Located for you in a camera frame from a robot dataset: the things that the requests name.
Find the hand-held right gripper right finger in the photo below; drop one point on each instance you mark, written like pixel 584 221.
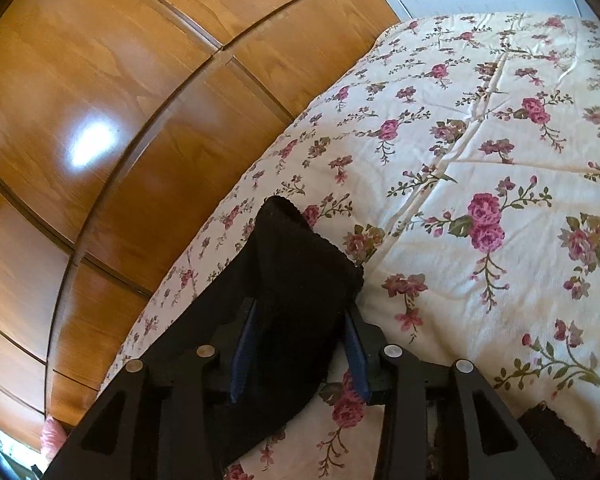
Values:
pixel 356 355

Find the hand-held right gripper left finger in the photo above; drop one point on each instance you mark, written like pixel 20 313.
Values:
pixel 242 355

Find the black pants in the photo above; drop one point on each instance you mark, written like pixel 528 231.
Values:
pixel 285 280

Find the pink pillow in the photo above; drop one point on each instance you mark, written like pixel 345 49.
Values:
pixel 49 437

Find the floral bedspread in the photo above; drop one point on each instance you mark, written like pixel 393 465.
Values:
pixel 480 170

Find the window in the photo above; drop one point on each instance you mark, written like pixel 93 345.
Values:
pixel 5 452

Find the wooden wardrobe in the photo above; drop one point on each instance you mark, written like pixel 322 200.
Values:
pixel 130 85

